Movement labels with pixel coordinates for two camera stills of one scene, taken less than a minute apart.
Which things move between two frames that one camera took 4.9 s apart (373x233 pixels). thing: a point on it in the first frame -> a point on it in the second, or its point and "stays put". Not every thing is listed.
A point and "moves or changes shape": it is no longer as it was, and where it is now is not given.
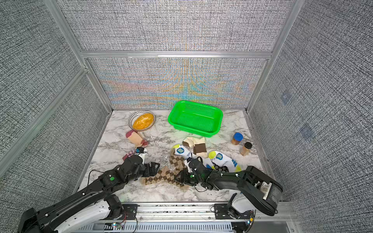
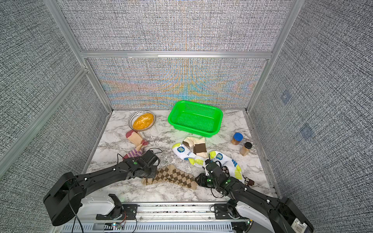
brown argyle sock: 165,174 moves or changes shape
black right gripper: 183,177 -> 200,179
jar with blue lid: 237,138 stays put
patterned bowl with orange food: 141,120 stays put
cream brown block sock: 198,145 stays put
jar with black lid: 245,150 stays put
